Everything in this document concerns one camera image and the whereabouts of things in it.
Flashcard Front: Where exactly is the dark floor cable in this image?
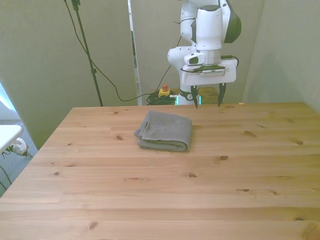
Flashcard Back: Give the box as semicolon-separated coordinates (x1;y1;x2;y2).
0;149;13;191

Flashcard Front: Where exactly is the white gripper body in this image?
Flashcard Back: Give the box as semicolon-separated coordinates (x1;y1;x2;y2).
181;56;238;86

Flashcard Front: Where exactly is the yellow emergency stop button box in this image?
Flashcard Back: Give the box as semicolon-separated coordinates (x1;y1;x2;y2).
158;84;172;99

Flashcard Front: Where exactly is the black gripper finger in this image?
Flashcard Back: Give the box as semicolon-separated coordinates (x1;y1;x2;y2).
217;82;227;109
190;84;200;110

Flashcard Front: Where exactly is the grey towel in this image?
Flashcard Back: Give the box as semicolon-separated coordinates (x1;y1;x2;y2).
133;109;193;153

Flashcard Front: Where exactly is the black hanging cable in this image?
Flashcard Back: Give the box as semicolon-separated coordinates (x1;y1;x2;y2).
63;0;161;103

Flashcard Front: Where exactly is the black tripod stand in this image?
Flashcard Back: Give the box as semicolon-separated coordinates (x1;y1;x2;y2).
71;0;105;107

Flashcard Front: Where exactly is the white object on floor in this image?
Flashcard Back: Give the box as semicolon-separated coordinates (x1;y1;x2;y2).
8;137;33;158

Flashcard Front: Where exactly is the white side table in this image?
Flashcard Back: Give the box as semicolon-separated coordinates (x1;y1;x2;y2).
0;124;24;154

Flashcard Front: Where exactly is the green coiled cable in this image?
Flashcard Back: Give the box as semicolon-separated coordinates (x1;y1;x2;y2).
146;92;177;106

